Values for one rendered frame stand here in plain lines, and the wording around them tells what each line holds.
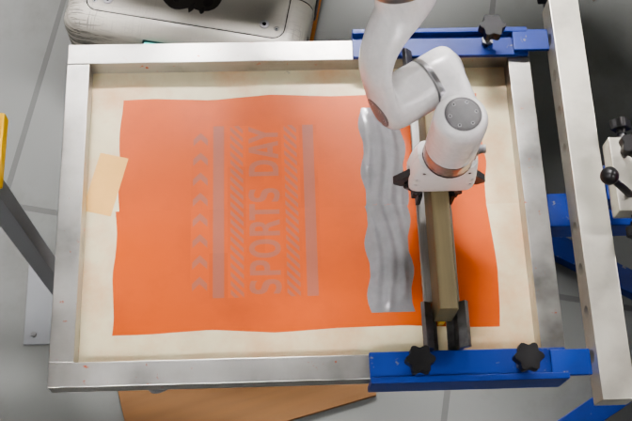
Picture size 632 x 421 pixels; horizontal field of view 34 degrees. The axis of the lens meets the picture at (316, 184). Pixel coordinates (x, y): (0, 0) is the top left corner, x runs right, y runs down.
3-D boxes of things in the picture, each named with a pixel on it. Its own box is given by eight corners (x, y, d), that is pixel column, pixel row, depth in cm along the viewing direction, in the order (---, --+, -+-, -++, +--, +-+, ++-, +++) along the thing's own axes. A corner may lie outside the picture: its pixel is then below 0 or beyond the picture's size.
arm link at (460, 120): (391, 63, 142) (448, 30, 144) (385, 98, 152) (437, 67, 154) (457, 148, 138) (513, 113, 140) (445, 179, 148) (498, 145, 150)
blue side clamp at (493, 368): (367, 392, 162) (371, 383, 155) (366, 360, 164) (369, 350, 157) (559, 387, 163) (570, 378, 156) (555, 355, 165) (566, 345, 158)
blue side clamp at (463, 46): (351, 73, 182) (353, 54, 176) (349, 49, 184) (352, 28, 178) (521, 70, 183) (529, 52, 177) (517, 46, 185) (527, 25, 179)
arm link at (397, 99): (410, -47, 138) (438, 77, 152) (329, -2, 135) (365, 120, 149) (448, -25, 132) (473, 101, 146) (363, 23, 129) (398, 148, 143)
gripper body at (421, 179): (481, 126, 153) (469, 157, 163) (412, 128, 153) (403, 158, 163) (486, 174, 150) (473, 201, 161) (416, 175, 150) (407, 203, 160)
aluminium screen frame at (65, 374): (52, 393, 159) (46, 388, 156) (71, 55, 181) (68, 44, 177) (562, 378, 162) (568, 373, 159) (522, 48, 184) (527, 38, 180)
